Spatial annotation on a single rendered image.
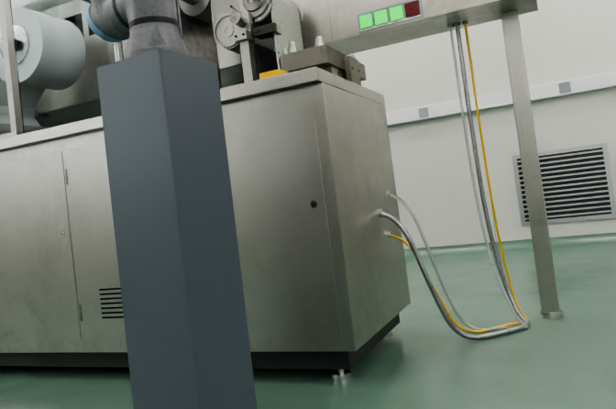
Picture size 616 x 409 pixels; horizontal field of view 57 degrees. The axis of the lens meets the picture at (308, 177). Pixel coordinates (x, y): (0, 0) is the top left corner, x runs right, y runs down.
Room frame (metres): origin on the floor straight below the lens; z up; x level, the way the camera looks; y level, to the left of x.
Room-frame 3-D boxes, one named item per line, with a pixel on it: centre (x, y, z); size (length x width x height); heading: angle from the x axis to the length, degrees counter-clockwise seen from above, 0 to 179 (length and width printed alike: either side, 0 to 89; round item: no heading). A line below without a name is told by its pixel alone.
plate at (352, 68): (2.00, -0.21, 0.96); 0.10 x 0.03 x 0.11; 156
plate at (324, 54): (2.03, -0.12, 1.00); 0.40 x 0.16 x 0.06; 156
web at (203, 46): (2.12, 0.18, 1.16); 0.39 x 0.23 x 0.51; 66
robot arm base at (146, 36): (1.34, 0.32, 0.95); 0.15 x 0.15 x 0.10
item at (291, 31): (2.04, 0.01, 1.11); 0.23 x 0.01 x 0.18; 156
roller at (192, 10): (2.18, 0.29, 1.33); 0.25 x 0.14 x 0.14; 156
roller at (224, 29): (2.12, 0.17, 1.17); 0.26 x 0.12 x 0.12; 156
